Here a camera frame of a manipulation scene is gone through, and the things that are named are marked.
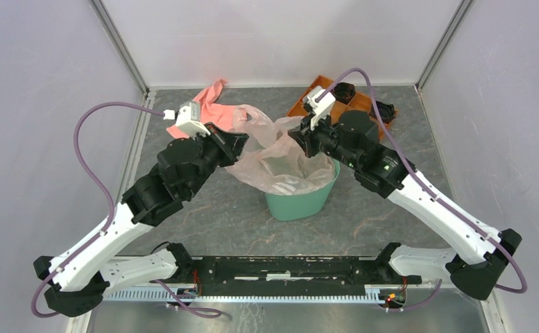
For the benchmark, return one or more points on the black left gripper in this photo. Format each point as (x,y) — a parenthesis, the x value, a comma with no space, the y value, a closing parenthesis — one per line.
(230,143)

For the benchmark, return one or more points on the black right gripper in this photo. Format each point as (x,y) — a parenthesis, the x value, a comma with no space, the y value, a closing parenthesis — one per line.
(305,137)

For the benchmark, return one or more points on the pink translucent trash bag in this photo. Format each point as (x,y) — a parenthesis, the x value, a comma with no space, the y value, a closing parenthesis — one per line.
(273,162)

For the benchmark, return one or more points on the green plastic trash bin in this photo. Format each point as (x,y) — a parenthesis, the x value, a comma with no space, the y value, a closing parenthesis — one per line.
(292,207)

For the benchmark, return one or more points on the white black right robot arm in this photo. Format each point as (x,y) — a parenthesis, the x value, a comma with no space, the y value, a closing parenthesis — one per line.
(477,253)

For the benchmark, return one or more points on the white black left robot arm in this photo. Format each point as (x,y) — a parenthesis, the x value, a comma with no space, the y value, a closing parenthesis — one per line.
(78,280)

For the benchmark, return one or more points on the salmon pink cloth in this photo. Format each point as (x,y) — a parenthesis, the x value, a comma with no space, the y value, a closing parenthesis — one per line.
(223,116)

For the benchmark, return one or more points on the dark red rolled tie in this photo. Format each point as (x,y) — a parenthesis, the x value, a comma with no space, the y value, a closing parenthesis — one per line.
(344,92)

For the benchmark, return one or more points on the black brown rolled tie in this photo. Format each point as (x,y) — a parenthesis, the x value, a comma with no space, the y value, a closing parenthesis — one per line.
(386,111)

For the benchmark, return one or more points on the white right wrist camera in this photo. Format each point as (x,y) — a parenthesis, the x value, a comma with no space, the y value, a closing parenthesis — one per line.
(321,103)

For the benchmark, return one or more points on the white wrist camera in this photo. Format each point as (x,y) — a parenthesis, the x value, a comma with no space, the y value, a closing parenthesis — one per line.
(187,119)
(321,103)

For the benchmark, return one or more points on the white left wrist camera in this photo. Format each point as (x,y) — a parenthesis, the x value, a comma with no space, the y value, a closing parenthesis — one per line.
(187,119)

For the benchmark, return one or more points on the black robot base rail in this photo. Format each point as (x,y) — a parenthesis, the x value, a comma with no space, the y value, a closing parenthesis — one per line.
(288,278)

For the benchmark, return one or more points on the left aluminium corner post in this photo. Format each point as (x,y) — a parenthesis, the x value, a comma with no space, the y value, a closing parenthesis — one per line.
(116,39)

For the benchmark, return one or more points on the aluminium corner post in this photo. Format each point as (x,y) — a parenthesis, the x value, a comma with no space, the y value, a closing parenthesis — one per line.
(116,39)
(451,29)

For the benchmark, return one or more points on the right aluminium corner post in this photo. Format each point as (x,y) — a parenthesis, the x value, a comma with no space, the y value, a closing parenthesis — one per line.
(451,29)

